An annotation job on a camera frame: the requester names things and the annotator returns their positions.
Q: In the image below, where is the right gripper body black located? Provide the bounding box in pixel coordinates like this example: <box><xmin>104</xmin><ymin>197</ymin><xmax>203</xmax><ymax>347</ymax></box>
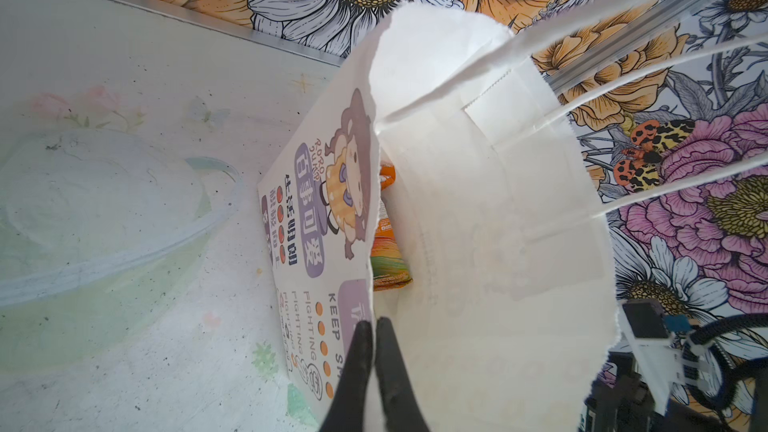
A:
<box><xmin>578</xmin><ymin>353</ymin><xmax>767</xmax><ymax>431</ymax></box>

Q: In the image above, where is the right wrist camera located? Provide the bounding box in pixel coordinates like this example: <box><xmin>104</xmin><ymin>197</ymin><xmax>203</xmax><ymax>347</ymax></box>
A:
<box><xmin>617</xmin><ymin>299</ymin><xmax>684</xmax><ymax>416</ymax></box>

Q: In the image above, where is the white paper bag with print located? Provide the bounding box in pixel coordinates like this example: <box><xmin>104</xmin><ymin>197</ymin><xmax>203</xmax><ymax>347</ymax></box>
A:
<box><xmin>259</xmin><ymin>0</ymin><xmax>649</xmax><ymax>431</ymax></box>

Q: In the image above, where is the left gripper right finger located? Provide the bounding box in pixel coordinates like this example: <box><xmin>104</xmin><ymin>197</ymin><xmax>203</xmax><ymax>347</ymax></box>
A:
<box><xmin>374</xmin><ymin>317</ymin><xmax>430</xmax><ymax>432</ymax></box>

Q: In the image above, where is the orange snack bag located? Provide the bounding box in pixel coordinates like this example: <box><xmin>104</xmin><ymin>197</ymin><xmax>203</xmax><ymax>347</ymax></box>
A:
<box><xmin>370</xmin><ymin>200</ymin><xmax>412</xmax><ymax>292</ymax></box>

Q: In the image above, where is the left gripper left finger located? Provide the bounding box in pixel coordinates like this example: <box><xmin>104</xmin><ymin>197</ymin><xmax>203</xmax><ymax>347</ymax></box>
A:
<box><xmin>319</xmin><ymin>321</ymin><xmax>373</xmax><ymax>432</ymax></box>

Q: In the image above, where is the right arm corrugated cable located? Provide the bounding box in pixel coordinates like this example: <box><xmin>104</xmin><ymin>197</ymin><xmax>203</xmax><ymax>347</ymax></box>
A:
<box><xmin>680</xmin><ymin>313</ymin><xmax>768</xmax><ymax>415</ymax></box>

